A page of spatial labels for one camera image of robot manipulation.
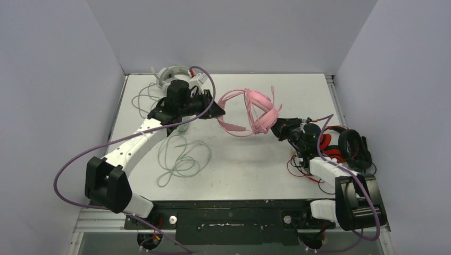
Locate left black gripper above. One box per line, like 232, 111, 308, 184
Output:
179, 89, 225, 120

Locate pink cat-ear headphones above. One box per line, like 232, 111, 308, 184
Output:
217, 87, 282, 138

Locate mint green headphones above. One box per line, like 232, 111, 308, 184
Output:
156, 124, 212, 188

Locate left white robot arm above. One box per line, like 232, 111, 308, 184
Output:
85, 80, 226, 228

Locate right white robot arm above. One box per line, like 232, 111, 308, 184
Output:
271, 118, 387, 231

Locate red and black headphones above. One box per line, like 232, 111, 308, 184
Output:
286, 125, 378, 196

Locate white gaming headset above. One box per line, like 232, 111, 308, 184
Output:
131, 65, 198, 118

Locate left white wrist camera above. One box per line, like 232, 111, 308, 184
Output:
188, 73, 208, 90

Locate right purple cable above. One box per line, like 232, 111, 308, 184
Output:
299, 113, 382, 253

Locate purple cable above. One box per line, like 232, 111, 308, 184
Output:
53, 65, 217, 255
299, 113, 382, 253

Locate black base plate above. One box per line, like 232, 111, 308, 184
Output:
114, 199, 361, 250

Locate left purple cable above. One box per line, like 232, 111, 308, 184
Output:
53, 65, 217, 255

